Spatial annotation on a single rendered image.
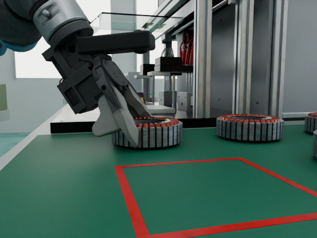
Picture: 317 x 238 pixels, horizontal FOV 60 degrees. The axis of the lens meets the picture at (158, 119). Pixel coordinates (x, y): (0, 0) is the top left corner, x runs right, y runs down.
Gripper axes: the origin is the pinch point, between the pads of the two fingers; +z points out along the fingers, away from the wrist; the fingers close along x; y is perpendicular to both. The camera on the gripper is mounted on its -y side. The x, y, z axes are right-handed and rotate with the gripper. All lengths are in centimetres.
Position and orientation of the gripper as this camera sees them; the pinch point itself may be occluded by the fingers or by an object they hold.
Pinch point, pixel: (149, 133)
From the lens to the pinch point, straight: 43.8
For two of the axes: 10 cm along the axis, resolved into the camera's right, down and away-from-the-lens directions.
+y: -8.2, 5.3, 2.1
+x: -1.6, 1.4, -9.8
